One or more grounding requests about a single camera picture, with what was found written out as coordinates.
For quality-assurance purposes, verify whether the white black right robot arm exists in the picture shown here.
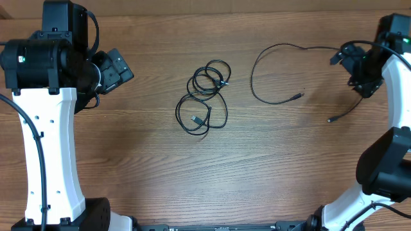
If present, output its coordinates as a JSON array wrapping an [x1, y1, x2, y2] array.
[[286, 33, 410, 230]]

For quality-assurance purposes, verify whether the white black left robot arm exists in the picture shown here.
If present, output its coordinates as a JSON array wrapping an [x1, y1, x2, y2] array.
[[1, 39, 137, 230]]

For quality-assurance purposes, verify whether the black coiled USB-A cable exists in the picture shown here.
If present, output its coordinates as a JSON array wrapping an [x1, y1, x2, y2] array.
[[175, 59, 232, 137]]

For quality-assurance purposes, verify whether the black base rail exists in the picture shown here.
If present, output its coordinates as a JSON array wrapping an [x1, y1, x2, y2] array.
[[136, 221, 306, 231]]

